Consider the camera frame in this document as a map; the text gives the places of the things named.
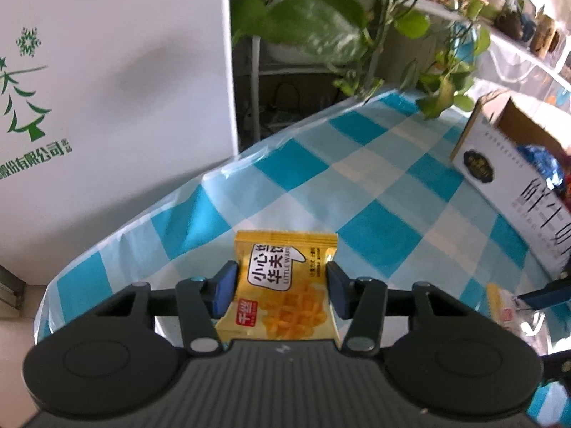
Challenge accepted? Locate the blue round plastic object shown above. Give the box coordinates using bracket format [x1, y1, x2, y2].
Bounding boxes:
[450, 22, 487, 58]

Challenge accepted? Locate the yellow waffle snack packet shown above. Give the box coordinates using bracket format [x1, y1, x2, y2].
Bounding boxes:
[215, 230, 340, 351]

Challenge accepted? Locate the blue white checkered tablecloth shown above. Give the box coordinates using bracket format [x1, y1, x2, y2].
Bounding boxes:
[35, 88, 571, 424]

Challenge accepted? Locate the dark round pot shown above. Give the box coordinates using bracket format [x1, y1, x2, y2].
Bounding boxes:
[500, 11, 525, 39]

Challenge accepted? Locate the pothos plant in white pot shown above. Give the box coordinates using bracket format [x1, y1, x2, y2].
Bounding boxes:
[229, 0, 491, 119]

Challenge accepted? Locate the brown jar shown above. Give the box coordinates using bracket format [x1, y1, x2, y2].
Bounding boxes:
[533, 13, 560, 57]

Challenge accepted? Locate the cardboard box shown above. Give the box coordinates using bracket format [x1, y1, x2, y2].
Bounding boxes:
[450, 90, 571, 279]

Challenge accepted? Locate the yellow clear snack packet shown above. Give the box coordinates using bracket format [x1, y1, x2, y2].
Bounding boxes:
[486, 283, 547, 335]

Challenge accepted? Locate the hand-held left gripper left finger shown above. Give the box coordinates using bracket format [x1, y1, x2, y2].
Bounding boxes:
[95, 261, 239, 356]

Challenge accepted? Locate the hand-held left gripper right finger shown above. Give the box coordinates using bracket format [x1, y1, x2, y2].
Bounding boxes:
[327, 262, 474, 353]

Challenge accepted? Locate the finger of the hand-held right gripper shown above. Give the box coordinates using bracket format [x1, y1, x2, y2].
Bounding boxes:
[517, 267, 571, 310]

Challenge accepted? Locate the large white printed carton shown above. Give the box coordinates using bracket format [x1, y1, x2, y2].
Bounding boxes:
[0, 0, 239, 286]

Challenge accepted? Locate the shiny blue snack packet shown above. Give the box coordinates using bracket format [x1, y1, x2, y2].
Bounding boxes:
[517, 144, 565, 194]

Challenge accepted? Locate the white metal plant stand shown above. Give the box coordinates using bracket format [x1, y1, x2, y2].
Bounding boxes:
[234, 36, 340, 152]

